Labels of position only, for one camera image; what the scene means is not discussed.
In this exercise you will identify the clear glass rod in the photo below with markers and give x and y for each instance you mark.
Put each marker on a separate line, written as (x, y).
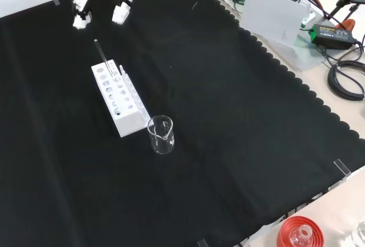
(100, 51)

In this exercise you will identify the pale board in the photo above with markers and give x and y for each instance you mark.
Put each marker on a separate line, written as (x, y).
(271, 16)

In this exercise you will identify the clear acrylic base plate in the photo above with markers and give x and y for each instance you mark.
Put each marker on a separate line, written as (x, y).
(303, 56)

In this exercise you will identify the white test tube rack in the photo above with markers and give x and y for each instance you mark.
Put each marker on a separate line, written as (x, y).
(125, 121)

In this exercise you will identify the clear acrylic cloth clip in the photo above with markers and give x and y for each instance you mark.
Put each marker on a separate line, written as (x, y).
(56, 2)
(342, 168)
(202, 243)

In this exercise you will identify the clear round-bottom flask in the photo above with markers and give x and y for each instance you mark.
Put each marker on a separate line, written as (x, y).
(301, 235)

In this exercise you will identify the clear glass vessel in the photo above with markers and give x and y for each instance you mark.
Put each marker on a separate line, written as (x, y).
(360, 234)

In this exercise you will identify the orange clamp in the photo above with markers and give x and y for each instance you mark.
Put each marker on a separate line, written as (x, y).
(349, 24)

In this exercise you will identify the black power adapter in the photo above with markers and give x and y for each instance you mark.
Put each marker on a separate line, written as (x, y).
(332, 37)

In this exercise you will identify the small clear glass beaker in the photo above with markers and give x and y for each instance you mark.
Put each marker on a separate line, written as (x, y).
(161, 145)

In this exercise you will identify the black bench cloth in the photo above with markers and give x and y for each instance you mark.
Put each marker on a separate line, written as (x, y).
(199, 115)

